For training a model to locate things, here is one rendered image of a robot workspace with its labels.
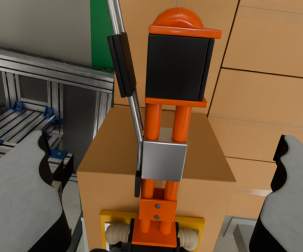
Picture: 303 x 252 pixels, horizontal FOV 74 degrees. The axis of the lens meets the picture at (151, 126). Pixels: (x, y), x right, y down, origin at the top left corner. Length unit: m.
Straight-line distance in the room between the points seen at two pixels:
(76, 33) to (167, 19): 1.20
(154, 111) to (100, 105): 1.00
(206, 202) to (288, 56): 0.60
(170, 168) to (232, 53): 0.60
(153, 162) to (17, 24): 1.39
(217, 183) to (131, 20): 0.58
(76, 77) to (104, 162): 0.75
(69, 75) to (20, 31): 0.47
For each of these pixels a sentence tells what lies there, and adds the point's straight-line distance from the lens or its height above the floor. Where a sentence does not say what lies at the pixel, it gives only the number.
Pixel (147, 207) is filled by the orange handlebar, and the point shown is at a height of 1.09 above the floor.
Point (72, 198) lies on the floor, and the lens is 2.17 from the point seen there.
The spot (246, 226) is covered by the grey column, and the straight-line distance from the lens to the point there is 2.38.
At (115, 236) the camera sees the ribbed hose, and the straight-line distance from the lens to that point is 0.56.
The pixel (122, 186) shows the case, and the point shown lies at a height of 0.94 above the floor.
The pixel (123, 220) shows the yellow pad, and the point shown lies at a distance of 0.61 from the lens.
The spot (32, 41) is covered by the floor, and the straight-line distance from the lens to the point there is 1.54.
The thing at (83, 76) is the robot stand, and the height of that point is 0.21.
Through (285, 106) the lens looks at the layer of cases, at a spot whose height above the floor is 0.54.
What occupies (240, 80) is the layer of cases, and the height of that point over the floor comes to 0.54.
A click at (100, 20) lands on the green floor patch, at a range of 1.36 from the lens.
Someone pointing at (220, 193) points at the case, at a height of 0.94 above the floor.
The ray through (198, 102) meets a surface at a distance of 0.24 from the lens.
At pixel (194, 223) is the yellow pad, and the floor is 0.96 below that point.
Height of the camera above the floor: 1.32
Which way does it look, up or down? 61 degrees down
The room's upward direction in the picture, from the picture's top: 175 degrees counter-clockwise
